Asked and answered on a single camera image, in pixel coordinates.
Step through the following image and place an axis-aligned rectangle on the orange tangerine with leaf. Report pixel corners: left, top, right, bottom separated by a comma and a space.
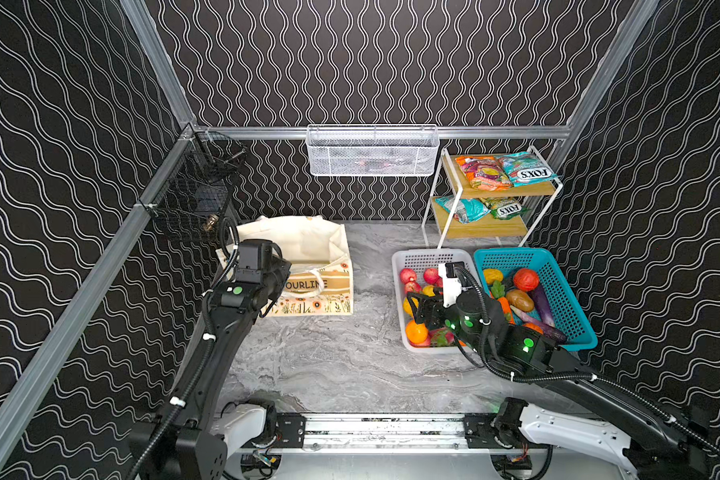
405, 320, 430, 348

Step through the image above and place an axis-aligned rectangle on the floral canvas grocery bag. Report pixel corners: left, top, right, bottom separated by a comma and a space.
212, 216, 354, 317

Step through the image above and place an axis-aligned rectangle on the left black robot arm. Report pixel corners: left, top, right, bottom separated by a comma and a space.
125, 239, 291, 479

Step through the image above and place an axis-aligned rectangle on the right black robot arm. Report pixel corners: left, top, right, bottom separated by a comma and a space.
403, 289, 720, 479

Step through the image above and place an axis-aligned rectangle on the teal snack bag lower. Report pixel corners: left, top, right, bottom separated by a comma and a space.
435, 195, 490, 224

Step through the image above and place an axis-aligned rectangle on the green Fox's bag lower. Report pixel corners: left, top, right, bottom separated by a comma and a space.
484, 198, 527, 221

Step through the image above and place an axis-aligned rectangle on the orange candy bag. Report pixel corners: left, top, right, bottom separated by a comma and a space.
455, 155, 512, 191

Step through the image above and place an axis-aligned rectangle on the teal Fox's candy bag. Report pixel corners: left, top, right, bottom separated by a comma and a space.
499, 152, 558, 187

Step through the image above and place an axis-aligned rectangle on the pink dragon fruit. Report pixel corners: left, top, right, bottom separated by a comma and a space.
428, 327, 456, 348

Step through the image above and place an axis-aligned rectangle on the red apple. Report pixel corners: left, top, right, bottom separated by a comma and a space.
398, 268, 417, 285

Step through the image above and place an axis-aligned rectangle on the white plastic fruit basket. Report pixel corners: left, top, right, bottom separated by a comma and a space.
391, 248, 483, 355

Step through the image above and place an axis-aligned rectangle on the yellow pepper in teal basket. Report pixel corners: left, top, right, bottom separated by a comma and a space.
483, 269, 504, 287

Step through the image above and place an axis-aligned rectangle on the orange carrot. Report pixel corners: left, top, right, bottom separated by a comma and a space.
490, 280, 515, 325

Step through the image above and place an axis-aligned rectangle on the brown potato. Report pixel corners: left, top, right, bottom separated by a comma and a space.
506, 289, 535, 313

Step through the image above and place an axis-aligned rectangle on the red tomato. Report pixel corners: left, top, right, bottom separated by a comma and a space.
512, 268, 540, 292

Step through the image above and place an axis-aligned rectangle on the purple eggplant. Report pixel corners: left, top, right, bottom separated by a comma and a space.
529, 284, 555, 327

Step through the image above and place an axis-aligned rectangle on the white wooden two-tier shelf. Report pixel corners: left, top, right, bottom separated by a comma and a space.
420, 149, 563, 248

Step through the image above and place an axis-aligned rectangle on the teal plastic vegetable basket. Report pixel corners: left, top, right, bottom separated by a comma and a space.
473, 247, 598, 352

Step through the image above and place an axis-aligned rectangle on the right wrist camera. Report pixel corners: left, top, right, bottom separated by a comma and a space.
438, 262, 466, 308

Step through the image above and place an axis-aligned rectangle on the black wire wall basket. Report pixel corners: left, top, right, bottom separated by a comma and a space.
138, 132, 249, 245

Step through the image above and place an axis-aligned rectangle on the white wire wall basket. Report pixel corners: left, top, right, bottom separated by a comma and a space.
306, 124, 440, 177

